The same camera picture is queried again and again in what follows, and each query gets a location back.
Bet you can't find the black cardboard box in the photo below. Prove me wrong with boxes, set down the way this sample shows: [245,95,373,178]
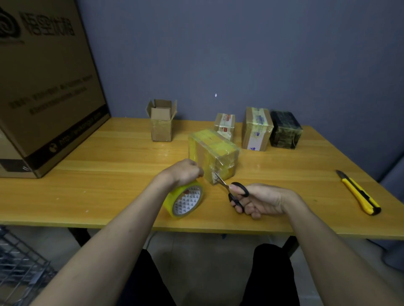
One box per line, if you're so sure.
[269,110,303,150]

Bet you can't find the brown box with white label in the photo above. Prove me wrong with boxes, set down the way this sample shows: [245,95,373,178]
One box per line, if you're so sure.
[241,106,274,152]

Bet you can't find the black floor cable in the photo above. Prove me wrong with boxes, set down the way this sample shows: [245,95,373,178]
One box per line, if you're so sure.
[366,238,391,253]

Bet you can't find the black table leg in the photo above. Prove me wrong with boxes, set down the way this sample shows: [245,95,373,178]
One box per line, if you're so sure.
[282,235,300,258]
[67,227,92,247]

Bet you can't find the person's left hand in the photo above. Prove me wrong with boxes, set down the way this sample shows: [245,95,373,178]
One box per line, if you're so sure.
[156,158,205,190]

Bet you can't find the metal wire cart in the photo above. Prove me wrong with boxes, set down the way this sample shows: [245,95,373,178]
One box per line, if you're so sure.
[0,226,58,306]

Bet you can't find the yellow tape roll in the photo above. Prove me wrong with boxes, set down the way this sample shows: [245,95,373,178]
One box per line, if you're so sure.
[163,181,205,220]

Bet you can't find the small carton red label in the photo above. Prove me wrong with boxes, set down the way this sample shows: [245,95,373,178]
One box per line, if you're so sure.
[213,113,236,142]

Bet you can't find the small carton yellow tape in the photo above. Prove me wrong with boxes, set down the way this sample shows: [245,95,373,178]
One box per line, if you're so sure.
[188,128,240,186]

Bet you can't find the yellow utility knife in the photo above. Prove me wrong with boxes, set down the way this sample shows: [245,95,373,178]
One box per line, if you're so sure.
[335,169,382,216]

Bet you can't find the person's right forearm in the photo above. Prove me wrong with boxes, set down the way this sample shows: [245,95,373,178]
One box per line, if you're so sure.
[282,192,404,306]

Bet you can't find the person's right hand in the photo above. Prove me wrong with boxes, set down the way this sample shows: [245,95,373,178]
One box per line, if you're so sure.
[229,182,302,220]

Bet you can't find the large flat brown carton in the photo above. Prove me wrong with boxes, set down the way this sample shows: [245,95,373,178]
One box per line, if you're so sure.
[0,0,112,179]

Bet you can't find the person's black trousers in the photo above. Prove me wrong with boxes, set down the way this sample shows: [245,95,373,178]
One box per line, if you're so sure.
[115,243,300,306]

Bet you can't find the grey pleated curtain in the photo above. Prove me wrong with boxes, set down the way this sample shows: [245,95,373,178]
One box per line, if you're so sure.
[377,154,404,270]

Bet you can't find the person's left forearm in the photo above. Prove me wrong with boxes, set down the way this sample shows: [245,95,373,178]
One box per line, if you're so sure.
[30,173,177,306]

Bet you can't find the black handled scissors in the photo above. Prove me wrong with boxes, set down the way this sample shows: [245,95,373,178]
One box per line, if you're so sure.
[215,171,250,215]

